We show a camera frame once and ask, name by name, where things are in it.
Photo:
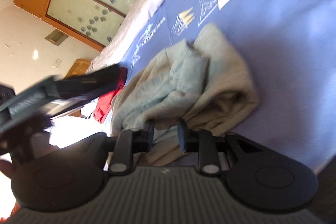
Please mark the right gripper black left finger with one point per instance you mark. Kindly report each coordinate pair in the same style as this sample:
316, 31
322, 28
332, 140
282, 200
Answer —
129, 143

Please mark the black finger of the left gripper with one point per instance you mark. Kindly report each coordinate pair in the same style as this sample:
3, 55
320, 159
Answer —
94, 84
58, 108

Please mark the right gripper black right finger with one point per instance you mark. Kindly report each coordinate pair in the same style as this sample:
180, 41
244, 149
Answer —
205, 144

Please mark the grey sweatpants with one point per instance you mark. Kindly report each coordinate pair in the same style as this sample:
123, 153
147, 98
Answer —
206, 83

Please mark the red folded garment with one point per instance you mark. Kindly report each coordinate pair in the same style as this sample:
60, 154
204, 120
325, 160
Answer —
103, 106

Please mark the wooden headboard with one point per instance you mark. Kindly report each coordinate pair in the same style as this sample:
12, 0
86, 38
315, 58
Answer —
79, 67

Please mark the blue patterned bed sheet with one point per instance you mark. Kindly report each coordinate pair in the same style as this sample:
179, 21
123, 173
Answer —
289, 46

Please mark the white wall switch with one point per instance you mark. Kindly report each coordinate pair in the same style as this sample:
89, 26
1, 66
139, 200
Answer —
56, 64

